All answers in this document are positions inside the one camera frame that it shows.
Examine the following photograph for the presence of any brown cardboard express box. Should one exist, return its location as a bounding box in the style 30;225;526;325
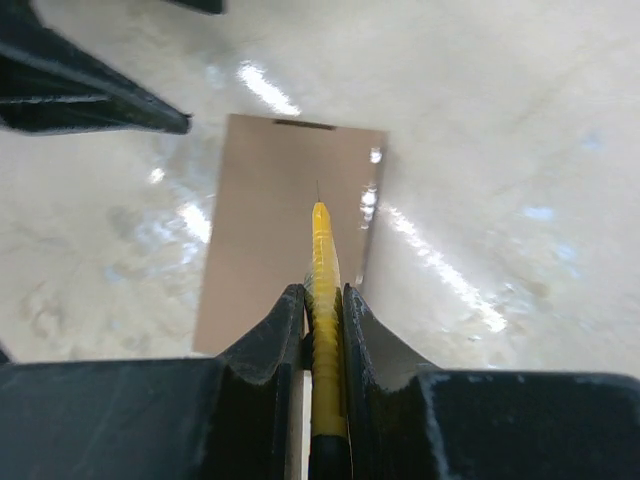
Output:
192;113;390;480

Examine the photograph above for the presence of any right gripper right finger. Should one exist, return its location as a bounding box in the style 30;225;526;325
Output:
343;287;639;479

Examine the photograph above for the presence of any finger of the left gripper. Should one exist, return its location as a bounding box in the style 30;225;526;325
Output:
1;1;191;134
1;57;188;135

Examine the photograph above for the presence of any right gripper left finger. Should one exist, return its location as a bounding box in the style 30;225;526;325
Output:
1;284;305;479

